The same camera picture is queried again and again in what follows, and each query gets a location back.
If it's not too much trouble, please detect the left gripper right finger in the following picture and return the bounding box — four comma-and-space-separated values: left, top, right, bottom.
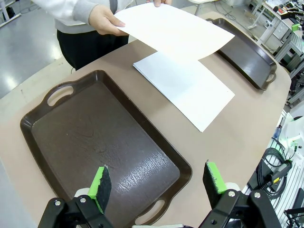
198, 161, 282, 228

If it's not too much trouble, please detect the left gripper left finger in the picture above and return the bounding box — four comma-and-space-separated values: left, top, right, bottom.
38, 164, 114, 228

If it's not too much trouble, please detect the white A4 paper sheet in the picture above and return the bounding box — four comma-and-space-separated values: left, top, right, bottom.
114, 2, 236, 63

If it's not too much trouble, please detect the person's right forearm grey sleeve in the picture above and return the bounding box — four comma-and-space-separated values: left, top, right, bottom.
32, 0, 99, 26

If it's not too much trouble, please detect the person's left hand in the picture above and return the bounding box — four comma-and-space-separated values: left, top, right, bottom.
146, 0, 172, 7

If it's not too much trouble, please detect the person's right hand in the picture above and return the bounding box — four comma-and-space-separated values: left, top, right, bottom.
89, 4, 129, 37

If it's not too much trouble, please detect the white workbench with drawers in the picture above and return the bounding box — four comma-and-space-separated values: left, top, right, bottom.
248, 0, 304, 72

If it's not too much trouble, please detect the brown plastic tray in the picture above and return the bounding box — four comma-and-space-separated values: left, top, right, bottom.
206, 18, 278, 91
19, 69, 193, 226

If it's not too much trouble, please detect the white A4 paper stack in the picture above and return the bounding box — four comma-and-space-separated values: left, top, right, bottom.
133, 51, 236, 133

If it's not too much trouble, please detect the person in grey hoodie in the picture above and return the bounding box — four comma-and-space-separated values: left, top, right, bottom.
32, 0, 133, 71

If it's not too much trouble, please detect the black coiled cable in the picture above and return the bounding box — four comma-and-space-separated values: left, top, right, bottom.
257, 147, 294, 200

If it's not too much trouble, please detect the aluminium slotted base plate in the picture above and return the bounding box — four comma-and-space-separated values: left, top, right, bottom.
242, 111, 304, 228

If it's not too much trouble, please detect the white table leg frame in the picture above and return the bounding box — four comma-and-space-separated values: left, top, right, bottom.
0, 0, 22, 28

